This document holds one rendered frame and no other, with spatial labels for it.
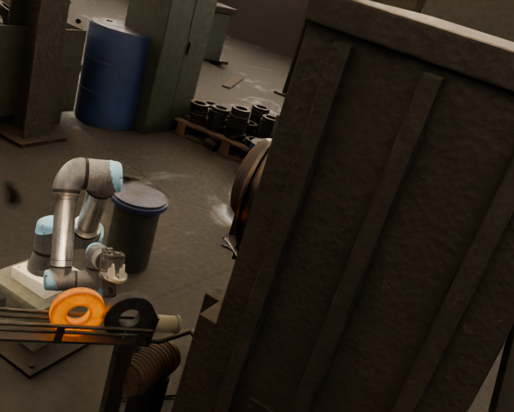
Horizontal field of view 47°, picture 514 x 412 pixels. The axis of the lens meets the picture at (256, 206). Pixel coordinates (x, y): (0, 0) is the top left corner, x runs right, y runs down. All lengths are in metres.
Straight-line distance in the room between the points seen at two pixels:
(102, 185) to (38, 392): 0.89
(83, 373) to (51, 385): 0.15
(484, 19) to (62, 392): 3.39
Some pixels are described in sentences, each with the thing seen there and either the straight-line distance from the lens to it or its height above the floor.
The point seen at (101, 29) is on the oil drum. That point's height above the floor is 0.85.
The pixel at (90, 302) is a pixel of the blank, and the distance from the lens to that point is 1.78.
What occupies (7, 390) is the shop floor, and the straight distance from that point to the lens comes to 2.62.
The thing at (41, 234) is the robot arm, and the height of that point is 0.54.
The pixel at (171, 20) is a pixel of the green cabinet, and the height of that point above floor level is 1.07.
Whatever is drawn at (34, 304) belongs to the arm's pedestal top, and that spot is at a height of 0.30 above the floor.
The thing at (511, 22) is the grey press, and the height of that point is 1.84.
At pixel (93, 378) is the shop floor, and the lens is 2.70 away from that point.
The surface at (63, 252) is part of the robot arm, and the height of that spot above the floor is 0.66.
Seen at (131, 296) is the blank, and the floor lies 0.78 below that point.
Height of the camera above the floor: 1.79
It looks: 22 degrees down
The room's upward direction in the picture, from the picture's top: 17 degrees clockwise
